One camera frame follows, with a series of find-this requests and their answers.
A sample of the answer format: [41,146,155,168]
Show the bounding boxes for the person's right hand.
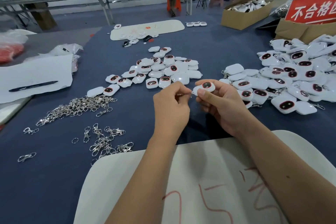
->
[194,79,255,138]

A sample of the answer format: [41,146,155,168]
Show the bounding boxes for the white foam board red marks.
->
[73,130,336,224]

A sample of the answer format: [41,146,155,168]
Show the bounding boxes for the orange bag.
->
[0,44,25,64]

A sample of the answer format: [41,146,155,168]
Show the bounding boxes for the person's right forearm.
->
[233,124,336,224]

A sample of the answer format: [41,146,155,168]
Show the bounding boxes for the white tag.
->
[192,81,216,96]

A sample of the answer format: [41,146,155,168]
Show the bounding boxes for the white paper sheet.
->
[0,55,73,105]

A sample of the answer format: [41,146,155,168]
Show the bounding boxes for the red sign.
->
[285,0,336,25]

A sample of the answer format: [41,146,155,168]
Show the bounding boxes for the flat brown cardboard box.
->
[275,18,336,44]

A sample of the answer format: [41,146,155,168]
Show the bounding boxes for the long white foam board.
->
[110,20,186,41]

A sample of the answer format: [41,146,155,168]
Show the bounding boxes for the open cardboard box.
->
[221,0,278,31]

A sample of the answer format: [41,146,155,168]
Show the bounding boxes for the person's left hand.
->
[152,82,193,143]

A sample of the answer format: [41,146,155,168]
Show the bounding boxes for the white plastic bag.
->
[0,29,36,46]

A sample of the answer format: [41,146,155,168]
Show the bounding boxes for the person's left forearm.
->
[105,136,182,224]

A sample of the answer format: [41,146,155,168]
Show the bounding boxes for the black pen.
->
[8,80,59,93]

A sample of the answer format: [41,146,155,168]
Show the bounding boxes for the red plastic stool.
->
[167,0,182,16]

